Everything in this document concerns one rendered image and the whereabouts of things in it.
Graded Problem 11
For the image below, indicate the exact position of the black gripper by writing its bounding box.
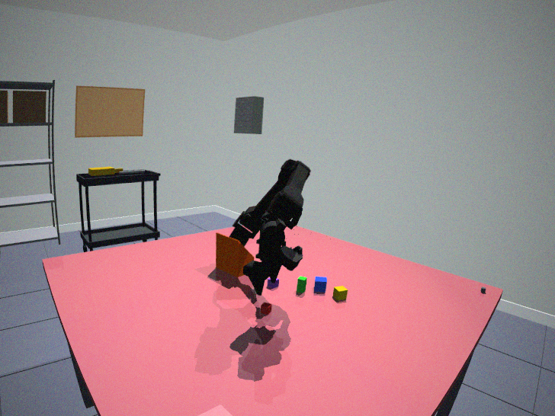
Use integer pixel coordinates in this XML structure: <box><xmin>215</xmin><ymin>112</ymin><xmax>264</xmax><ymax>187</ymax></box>
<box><xmin>243</xmin><ymin>236</ymin><xmax>282</xmax><ymax>296</ymax></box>

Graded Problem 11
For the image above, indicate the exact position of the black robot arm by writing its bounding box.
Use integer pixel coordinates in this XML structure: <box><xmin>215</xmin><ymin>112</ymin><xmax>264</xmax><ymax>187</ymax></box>
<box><xmin>229</xmin><ymin>159</ymin><xmax>311</xmax><ymax>271</ymax></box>

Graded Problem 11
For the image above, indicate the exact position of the yellow block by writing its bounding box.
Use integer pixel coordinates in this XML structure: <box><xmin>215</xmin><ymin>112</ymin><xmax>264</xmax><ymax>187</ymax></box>
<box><xmin>333</xmin><ymin>286</ymin><xmax>348</xmax><ymax>300</ymax></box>

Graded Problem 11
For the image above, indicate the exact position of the purple block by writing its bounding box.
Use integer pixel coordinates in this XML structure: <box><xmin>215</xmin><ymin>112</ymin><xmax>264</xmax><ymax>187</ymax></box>
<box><xmin>267</xmin><ymin>278</ymin><xmax>279</xmax><ymax>289</ymax></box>

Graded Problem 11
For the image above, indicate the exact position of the blue cube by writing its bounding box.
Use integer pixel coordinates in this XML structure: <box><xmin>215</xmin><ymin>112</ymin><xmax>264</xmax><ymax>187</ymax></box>
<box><xmin>313</xmin><ymin>277</ymin><xmax>327</xmax><ymax>293</ymax></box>

